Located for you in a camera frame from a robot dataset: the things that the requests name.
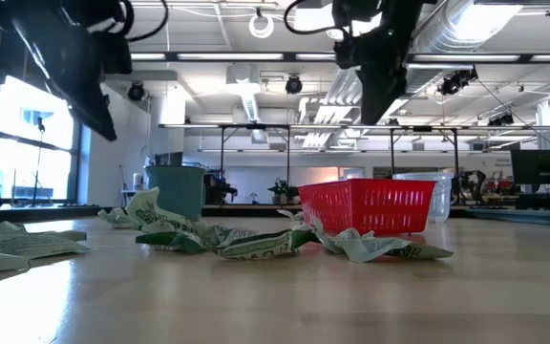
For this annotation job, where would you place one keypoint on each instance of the black ceiling spotlight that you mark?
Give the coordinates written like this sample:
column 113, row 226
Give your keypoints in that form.
column 456, row 81
column 500, row 119
column 136, row 92
column 293, row 85

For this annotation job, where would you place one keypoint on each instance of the background black rig frame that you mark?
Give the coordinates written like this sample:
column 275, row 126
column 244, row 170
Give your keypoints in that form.
column 288, row 153

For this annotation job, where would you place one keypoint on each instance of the long ceiling light bar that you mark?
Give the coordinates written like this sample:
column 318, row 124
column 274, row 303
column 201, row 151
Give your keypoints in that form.
column 229, row 56

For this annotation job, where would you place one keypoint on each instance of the silver ventilation duct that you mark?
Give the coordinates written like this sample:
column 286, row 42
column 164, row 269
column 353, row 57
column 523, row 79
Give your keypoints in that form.
column 451, row 28

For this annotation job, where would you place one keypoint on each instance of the black monitor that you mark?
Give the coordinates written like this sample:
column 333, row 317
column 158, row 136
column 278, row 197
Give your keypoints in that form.
column 540, row 167

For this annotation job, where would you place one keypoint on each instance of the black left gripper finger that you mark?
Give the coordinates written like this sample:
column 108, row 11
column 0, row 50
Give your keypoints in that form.
column 79, row 86

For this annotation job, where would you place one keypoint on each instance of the background black robot arm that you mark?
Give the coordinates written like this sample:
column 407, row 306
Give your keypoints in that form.
column 217, row 188
column 282, row 190
column 471, row 184

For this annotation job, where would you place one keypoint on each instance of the clear plastic cup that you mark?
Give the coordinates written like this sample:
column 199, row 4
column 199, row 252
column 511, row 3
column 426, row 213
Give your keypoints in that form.
column 444, row 200

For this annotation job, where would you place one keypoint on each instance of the black tripod stand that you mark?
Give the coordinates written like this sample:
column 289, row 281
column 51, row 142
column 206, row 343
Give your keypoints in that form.
column 40, row 157

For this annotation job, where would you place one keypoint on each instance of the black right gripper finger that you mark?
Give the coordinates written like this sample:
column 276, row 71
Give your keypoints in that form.
column 380, row 91

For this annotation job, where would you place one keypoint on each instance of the teal green mug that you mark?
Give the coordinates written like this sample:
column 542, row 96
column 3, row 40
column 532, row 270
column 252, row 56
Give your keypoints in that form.
column 177, row 191

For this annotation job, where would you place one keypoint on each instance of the red plastic basket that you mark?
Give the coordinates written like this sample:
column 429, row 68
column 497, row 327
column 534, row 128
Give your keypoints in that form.
column 365, row 205

